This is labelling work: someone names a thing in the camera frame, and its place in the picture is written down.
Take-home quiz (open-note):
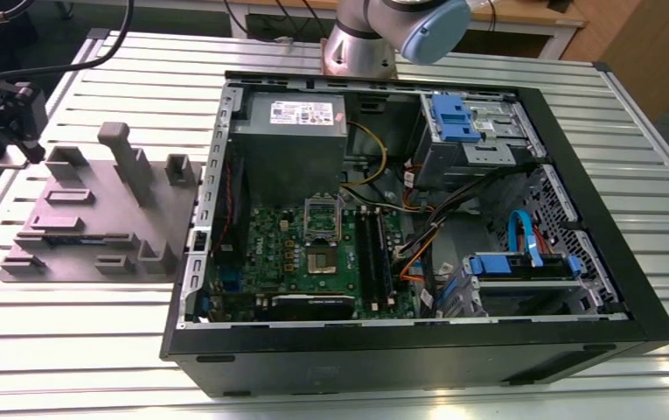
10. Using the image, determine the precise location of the silver square CPU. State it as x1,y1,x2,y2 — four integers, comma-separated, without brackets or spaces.
0,146,31,171

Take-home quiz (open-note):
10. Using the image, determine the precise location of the CPU socket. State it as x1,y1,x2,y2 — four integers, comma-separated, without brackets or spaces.
303,244,346,277

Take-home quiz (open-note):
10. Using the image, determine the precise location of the grey parts rack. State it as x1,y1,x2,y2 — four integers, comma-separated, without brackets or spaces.
0,122,206,284

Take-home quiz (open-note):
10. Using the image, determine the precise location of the RAM stick with gold contacts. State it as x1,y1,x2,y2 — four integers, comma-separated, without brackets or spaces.
40,234,132,245

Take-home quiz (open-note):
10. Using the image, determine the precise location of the grey power supply unit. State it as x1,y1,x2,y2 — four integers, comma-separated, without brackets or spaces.
228,91,350,209

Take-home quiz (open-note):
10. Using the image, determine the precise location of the metal socket cover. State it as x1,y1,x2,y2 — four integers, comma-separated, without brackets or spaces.
302,194,346,245

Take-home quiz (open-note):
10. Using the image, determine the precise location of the green motherboard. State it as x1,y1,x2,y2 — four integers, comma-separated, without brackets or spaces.
204,203,423,323

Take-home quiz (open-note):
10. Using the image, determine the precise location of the black graphics card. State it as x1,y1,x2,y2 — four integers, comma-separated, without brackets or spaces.
251,290,358,323

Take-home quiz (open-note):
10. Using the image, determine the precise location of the black RAM slot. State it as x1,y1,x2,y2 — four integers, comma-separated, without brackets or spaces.
354,206,379,310
371,206,398,307

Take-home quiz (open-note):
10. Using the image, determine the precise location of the blue plastic drive latch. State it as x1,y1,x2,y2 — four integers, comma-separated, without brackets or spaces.
431,94,482,144

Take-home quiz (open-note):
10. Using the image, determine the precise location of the metal drive cage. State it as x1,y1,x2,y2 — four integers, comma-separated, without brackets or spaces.
414,91,547,189

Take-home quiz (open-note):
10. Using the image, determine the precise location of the black open PC case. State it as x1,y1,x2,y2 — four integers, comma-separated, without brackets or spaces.
159,69,669,398

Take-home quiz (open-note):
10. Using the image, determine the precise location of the hard disk in blue carrier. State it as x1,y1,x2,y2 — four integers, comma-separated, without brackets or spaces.
462,252,581,281

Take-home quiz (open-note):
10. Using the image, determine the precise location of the metal disk bay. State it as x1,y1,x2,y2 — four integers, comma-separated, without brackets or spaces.
438,251,627,319

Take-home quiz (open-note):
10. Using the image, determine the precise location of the brown wooden cabinet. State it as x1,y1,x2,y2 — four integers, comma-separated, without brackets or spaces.
561,0,669,122

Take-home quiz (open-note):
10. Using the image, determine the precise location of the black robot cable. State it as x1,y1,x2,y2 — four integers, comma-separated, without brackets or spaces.
0,0,136,79

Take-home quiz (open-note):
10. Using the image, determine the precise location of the yellow wire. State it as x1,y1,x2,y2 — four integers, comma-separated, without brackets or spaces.
339,121,390,189

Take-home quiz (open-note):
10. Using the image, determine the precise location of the orange wire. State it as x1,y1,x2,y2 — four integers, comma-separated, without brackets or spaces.
397,225,446,284

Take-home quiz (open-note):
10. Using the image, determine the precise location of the black cable bundle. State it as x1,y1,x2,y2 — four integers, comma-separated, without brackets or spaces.
395,162,545,257

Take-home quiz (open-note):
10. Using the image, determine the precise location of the blue flat wire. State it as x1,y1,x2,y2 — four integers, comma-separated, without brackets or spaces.
506,209,545,268

